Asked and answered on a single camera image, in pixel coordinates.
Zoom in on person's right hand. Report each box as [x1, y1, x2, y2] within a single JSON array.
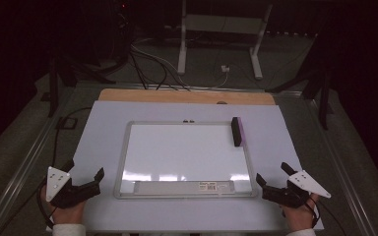
[[279, 192, 321, 232]]

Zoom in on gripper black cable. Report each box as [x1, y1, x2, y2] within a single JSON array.
[[0, 106, 94, 236], [304, 196, 348, 236]]

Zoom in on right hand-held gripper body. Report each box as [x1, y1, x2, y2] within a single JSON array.
[[261, 169, 332, 209]]

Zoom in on power strip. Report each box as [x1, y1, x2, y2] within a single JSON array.
[[265, 30, 319, 38]]

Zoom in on aluminium frame rail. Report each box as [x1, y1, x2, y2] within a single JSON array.
[[75, 82, 304, 96], [303, 97, 378, 236], [0, 87, 77, 236]]

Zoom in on black tripod stand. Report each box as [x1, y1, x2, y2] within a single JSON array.
[[46, 54, 116, 118], [265, 63, 335, 131]]

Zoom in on white cable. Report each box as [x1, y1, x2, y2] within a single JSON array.
[[130, 43, 229, 89]]

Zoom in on person's left white sleeve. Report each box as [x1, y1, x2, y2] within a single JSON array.
[[51, 223, 87, 236]]

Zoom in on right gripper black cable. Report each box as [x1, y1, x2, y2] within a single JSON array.
[[304, 196, 348, 236]]

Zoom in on black and purple whiteboard eraser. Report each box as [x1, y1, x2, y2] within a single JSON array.
[[230, 116, 246, 148]]

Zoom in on person's white sleeve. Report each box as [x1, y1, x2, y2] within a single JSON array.
[[51, 223, 87, 236], [284, 228, 317, 236]]

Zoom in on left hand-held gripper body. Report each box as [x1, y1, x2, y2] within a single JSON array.
[[45, 165, 102, 210]]

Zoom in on person's left hand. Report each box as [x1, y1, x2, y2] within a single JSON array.
[[39, 186, 87, 228]]

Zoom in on black floor cables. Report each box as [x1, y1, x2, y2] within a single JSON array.
[[128, 48, 192, 91]]

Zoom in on large white table sheet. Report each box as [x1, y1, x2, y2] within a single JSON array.
[[63, 99, 325, 233]]

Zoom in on person's right white sleeve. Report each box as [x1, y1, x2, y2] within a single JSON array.
[[284, 228, 317, 236]]

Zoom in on dark equipment rack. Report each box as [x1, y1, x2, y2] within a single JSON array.
[[109, 0, 136, 65]]

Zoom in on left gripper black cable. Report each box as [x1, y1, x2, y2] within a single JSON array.
[[0, 106, 94, 236]]

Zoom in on silver framed whiteboard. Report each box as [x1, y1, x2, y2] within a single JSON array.
[[112, 120, 258, 201]]

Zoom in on white metal stand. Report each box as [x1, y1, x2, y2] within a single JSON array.
[[176, 0, 275, 81]]

